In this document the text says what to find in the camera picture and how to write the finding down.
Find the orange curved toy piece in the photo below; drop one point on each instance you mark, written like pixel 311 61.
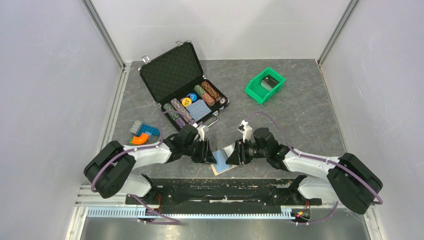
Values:
pixel 140 140

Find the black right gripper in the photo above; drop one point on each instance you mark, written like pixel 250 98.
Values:
pixel 234 158

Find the orange blue chip row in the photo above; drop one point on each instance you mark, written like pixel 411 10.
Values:
pixel 182 110

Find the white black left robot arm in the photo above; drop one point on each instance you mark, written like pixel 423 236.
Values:
pixel 111 171

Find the black poker chip case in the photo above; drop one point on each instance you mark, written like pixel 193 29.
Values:
pixel 173 75

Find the orange black chip row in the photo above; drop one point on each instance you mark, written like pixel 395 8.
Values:
pixel 213 92

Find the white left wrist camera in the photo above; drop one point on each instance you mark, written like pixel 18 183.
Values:
pixel 201 130

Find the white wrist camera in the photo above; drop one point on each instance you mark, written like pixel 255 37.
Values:
pixel 246 130
pixel 201 130

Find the blue small blind button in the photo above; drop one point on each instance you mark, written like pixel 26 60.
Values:
pixel 193 97

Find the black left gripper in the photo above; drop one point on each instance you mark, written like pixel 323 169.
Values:
pixel 209 157

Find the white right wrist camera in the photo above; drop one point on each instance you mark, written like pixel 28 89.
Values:
pixel 246 130

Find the yellow big blind button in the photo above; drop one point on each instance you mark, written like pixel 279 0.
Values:
pixel 186 101

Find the beige card holder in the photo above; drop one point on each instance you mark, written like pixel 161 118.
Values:
pixel 221 155

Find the blue toy brick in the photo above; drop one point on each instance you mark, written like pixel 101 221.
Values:
pixel 149 129

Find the blue patterned playing card deck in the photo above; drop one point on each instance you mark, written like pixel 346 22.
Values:
pixel 198 110

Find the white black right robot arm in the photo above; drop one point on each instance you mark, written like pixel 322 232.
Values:
pixel 344 179

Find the green red chip row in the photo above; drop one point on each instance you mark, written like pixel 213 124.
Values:
pixel 204 95

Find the green blue chip row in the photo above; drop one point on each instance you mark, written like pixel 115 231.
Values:
pixel 171 111

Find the purple chip stack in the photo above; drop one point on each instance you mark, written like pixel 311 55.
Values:
pixel 180 122

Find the grey toy brick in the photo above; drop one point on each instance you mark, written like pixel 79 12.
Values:
pixel 136 127

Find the green plastic bin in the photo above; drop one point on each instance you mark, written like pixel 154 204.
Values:
pixel 259 94

